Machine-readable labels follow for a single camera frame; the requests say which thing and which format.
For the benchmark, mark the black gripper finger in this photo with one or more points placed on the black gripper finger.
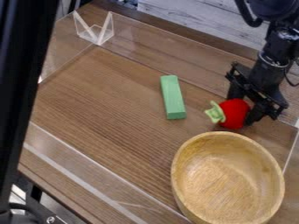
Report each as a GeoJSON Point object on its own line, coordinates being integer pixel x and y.
{"type": "Point", "coordinates": [257, 113]}
{"type": "Point", "coordinates": [236, 91]}

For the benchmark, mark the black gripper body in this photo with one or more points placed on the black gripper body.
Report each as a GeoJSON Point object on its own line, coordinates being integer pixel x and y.
{"type": "Point", "coordinates": [261, 82]}

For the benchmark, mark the red plush strawberry toy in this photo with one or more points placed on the red plush strawberry toy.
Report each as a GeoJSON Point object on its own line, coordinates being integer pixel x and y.
{"type": "Point", "coordinates": [229, 113]}

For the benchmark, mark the green rectangular block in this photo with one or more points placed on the green rectangular block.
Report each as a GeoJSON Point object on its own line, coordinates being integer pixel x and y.
{"type": "Point", "coordinates": [173, 97]}

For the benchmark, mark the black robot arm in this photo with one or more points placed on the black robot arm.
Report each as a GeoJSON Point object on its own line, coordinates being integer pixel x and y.
{"type": "Point", "coordinates": [281, 50]}

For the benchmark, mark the wooden bowl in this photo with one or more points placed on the wooden bowl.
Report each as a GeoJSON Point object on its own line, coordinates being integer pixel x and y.
{"type": "Point", "coordinates": [228, 180]}

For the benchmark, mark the clear acrylic tray wall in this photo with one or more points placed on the clear acrylic tray wall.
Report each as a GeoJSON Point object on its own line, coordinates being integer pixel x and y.
{"type": "Point", "coordinates": [101, 143]}

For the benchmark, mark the clear acrylic corner bracket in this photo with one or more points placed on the clear acrylic corner bracket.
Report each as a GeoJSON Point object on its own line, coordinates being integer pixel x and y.
{"type": "Point", "coordinates": [95, 34]}

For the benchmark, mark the black table clamp with cable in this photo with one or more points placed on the black table clamp with cable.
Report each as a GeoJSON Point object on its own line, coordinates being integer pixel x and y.
{"type": "Point", "coordinates": [29, 209]}

